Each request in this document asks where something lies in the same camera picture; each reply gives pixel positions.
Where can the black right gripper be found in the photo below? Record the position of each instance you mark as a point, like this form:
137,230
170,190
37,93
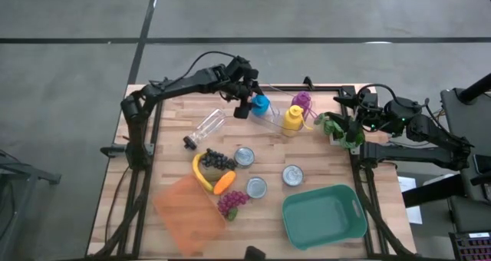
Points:
370,113

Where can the green label tuna can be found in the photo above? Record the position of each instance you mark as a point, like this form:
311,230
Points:
256,187

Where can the clear bottle black cap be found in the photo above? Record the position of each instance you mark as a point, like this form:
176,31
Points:
205,128

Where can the magenta plastic bottle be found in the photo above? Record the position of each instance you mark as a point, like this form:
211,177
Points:
302,100

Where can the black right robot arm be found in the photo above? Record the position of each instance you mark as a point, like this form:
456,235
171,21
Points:
422,155

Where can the dark blue toy grapes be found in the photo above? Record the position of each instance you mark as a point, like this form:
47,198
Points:
216,160

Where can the white paper sheet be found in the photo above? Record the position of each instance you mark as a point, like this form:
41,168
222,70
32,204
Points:
406,183

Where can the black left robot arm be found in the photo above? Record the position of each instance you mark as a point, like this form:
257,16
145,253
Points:
184,85

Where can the teal plastic basket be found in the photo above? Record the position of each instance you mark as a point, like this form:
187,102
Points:
324,217

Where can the black aluminium table frame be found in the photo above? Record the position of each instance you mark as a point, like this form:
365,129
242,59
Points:
230,88

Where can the orange translucent plastic bin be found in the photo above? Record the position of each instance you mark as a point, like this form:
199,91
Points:
188,219

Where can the blue plastic bottle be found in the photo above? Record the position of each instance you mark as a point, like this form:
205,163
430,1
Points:
261,105

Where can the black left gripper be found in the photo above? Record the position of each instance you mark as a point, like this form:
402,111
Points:
245,82

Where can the black frame clamp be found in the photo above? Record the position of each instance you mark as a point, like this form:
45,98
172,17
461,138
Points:
308,82

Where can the clear plastic bin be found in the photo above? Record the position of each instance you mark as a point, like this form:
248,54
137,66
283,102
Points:
268,123

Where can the black pole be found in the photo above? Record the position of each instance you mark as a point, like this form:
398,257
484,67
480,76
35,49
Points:
475,89

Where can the yellow toy banana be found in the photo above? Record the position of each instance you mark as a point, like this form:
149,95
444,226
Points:
197,172

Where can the black rack device with ports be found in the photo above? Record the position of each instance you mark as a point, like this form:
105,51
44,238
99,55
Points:
472,249

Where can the red label tuna can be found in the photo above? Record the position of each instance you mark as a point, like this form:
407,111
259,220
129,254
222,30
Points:
292,175

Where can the black side clamp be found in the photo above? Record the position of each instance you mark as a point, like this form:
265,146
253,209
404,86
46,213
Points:
113,150

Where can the red toy grapes with leaf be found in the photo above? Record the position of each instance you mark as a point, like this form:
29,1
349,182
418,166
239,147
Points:
232,201

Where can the black table-level camera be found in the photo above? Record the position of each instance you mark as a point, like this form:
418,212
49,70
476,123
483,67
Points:
255,254

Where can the yellow plastic bottle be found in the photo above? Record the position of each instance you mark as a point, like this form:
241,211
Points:
293,119

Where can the black cart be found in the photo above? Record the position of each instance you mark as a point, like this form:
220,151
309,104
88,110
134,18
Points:
479,115

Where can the picture label food can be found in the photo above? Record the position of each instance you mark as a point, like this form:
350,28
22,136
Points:
244,156

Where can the green plant white pot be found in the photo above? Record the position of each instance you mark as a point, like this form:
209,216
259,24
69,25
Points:
331,127

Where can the grey metal bracket plate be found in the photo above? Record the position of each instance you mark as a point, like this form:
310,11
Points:
149,149

